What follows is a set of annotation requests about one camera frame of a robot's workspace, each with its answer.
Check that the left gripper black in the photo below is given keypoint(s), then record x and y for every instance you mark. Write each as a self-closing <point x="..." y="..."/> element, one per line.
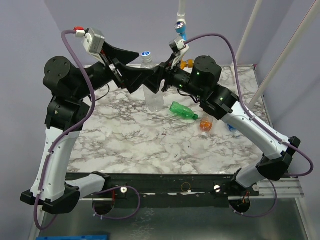
<point x="131" y="77"/>

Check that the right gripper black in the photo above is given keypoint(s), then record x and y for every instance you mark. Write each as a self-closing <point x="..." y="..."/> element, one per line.
<point x="164" y="77"/>

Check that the white blue bottle cap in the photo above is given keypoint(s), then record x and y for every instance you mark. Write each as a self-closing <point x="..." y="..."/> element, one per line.
<point x="146" y="56"/>

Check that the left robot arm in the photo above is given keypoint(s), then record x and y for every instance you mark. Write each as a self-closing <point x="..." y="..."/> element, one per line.
<point x="70" y="83"/>

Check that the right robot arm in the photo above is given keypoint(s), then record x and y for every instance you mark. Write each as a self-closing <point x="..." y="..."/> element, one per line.
<point x="223" y="104"/>

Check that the green plastic bottle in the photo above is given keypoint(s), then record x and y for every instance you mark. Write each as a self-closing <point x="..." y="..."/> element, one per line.
<point x="183" y="111"/>

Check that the orange plastic bottle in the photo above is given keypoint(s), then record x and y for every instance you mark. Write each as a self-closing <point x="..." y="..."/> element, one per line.
<point x="206" y="125"/>

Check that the blue label plastic bottle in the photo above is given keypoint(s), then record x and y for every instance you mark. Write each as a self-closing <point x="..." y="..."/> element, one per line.
<point x="235" y="133"/>

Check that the yellow faucet tap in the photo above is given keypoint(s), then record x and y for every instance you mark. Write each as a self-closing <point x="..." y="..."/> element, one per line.
<point x="187" y="64"/>

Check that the blue faucet tap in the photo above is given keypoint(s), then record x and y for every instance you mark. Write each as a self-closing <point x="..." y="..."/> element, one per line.
<point x="180" y="28"/>

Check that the white pipe stand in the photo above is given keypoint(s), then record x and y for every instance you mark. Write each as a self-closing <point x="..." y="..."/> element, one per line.
<point x="181" y="14"/>

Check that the white rear pole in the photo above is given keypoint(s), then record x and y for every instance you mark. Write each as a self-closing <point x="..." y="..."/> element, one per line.
<point x="248" y="28"/>

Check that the white diagonal pole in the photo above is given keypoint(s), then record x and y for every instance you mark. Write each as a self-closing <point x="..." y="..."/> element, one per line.
<point x="301" y="29"/>

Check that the blue tray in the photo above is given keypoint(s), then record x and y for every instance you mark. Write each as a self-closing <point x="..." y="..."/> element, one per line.
<point x="77" y="237"/>

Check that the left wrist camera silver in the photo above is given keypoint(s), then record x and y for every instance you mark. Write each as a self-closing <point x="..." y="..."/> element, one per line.
<point x="93" y="41"/>

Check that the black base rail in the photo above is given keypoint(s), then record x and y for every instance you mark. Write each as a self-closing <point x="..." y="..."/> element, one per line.
<point x="175" y="190"/>

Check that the aluminium extrusion rail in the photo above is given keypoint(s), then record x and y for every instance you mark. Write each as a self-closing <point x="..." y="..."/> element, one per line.
<point x="286" y="188"/>

